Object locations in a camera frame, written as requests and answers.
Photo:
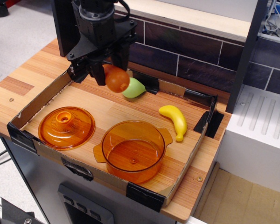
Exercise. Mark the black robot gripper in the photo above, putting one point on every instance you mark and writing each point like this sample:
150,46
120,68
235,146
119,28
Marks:
102,36

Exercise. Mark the orange toy carrot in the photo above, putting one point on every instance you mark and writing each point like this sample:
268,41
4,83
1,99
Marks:
116,79

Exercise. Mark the orange transparent pot lid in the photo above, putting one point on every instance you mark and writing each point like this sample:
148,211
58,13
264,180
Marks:
66,128

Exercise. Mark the taped cardboard fence tray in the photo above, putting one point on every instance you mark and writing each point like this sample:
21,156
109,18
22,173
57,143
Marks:
187,164

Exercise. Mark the orange transparent plastic pot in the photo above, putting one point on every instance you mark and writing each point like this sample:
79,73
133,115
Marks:
133,150

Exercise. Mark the green toy pear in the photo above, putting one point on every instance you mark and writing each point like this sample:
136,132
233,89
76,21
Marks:
134,89

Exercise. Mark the light wooden shelf board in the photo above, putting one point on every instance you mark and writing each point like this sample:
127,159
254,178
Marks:
204,22

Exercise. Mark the yellow toy banana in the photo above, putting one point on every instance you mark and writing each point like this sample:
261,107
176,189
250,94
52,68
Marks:
178,119

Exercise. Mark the grey toy oven front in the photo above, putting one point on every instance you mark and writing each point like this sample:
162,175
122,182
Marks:
81,210

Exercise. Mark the white ribbed drain board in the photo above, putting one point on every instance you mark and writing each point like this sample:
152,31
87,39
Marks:
250,147

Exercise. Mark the dark left shelf post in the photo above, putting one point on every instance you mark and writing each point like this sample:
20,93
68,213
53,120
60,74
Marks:
67,31

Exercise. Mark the grey right shelf post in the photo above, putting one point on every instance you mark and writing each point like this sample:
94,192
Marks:
252,37

